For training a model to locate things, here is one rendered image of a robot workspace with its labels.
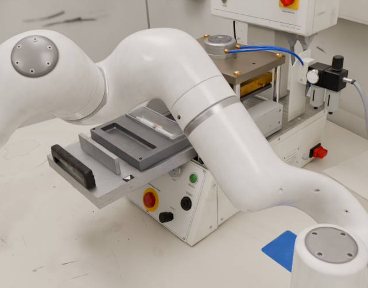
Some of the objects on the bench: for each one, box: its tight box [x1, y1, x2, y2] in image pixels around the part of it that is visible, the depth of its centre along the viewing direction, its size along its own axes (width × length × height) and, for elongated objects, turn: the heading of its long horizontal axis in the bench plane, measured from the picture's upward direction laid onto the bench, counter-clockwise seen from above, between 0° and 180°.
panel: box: [125, 160, 207, 242], centre depth 106 cm, size 2×30×19 cm, turn 47°
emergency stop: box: [143, 192, 155, 208], centre depth 107 cm, size 2×4×4 cm, turn 47°
